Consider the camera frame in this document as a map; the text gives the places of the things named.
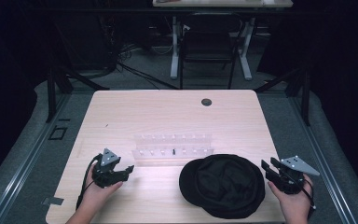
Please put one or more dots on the black metal stand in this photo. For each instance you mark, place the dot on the black metal stand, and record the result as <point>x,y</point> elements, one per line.
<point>301,90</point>
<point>59,84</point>

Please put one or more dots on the black cap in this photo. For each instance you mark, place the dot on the black cap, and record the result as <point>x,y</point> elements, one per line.
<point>222,186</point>

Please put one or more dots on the white desk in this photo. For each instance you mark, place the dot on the white desk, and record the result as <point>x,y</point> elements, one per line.
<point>223,3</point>

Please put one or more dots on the clear acrylic rack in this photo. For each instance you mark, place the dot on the clear acrylic rack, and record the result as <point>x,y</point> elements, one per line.
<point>172,149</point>

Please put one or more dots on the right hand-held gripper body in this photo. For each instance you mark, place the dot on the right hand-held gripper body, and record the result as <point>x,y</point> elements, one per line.
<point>290,177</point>

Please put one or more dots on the grey tape strip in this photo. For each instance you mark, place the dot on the grey tape strip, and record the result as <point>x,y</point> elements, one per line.
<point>53,201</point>

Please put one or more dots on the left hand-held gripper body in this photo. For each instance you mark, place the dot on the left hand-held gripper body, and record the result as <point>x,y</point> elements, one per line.
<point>105,169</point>

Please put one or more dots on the black chair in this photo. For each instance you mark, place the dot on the black chair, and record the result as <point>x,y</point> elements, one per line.
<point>209,43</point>

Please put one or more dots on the dark round table grommet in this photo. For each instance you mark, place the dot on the dark round table grommet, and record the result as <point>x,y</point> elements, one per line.
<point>206,102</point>

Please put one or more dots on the person's right hand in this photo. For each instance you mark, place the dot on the person's right hand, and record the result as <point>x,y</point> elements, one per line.
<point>292,207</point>

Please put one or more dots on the person's left hand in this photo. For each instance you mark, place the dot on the person's left hand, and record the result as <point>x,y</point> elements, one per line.
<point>101,194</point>

